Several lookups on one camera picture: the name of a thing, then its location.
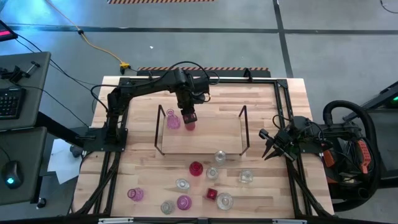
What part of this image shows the black hazard-striped floor mat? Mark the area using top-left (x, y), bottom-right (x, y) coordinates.
top-left (136, 66), bottom-right (271, 78)
top-left (106, 0), bottom-right (216, 5)

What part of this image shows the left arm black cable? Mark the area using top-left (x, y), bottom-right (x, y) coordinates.
top-left (90, 60), bottom-right (220, 110)

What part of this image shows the small orange part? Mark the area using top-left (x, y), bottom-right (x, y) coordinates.
top-left (323, 149), bottom-right (336, 169)

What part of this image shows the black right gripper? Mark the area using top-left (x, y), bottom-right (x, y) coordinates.
top-left (259, 126), bottom-right (301, 162)

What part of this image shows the clear ribbed cylinder vase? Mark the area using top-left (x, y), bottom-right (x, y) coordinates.
top-left (175, 178), bottom-right (191, 191)

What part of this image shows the wooden shelf with black frame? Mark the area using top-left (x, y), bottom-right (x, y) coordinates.
top-left (154, 105), bottom-right (251, 156)

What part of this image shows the clear diamond-cut glass vase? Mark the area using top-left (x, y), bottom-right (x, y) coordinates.
top-left (214, 150), bottom-right (227, 165)

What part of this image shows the large pink ribbed bottle vase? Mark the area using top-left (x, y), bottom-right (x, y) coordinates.
top-left (176, 195), bottom-right (193, 212)

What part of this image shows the black keyboard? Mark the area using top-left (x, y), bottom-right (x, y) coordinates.
top-left (0, 87), bottom-right (27, 121)

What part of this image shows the black computer mouse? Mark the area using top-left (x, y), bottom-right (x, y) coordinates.
top-left (1, 161), bottom-right (25, 190)

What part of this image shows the white paper sheet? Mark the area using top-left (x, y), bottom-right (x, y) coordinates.
top-left (47, 141), bottom-right (82, 185)

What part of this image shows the round red glass vase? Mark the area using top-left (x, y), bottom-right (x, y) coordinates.
top-left (188, 161), bottom-right (204, 177)

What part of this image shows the clear square glass vase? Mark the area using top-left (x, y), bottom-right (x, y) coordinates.
top-left (238, 169), bottom-right (254, 184)

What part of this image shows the silver aluminium bracket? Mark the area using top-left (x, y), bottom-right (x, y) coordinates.
top-left (98, 217), bottom-right (134, 224)
top-left (272, 218), bottom-right (308, 224)

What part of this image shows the clear ribbed narrow-neck vase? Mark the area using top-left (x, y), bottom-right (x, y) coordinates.
top-left (160, 200), bottom-right (175, 215)

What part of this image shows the pink glass vase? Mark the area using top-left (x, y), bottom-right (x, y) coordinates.
top-left (166, 108), bottom-right (182, 130)
top-left (126, 187), bottom-right (145, 202)

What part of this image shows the black desk clamp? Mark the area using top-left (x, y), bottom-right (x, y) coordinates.
top-left (0, 61), bottom-right (41, 83)

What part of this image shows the red square-base glass vase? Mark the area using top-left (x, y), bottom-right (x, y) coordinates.
top-left (205, 187), bottom-right (218, 202)

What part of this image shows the black corrugated hose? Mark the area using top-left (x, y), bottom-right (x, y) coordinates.
top-left (322, 99), bottom-right (382, 212)

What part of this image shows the wide clear diamond-pattern vase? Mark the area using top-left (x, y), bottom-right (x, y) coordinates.
top-left (216, 192), bottom-right (234, 211)

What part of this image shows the yellow extension cable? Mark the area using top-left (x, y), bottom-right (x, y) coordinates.
top-left (45, 0), bottom-right (131, 71)

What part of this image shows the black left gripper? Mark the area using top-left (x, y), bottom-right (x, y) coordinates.
top-left (177, 91), bottom-right (198, 124)

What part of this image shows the grey desk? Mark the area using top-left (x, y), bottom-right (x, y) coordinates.
top-left (0, 126), bottom-right (48, 206)
top-left (0, 51), bottom-right (52, 131)

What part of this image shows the black floor cable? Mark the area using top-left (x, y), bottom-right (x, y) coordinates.
top-left (14, 32), bottom-right (102, 99)

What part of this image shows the orange and black tool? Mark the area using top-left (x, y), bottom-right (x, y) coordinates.
top-left (356, 139), bottom-right (373, 175)

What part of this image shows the black tablet screen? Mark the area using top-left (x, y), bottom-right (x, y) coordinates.
top-left (0, 20), bottom-right (19, 43)

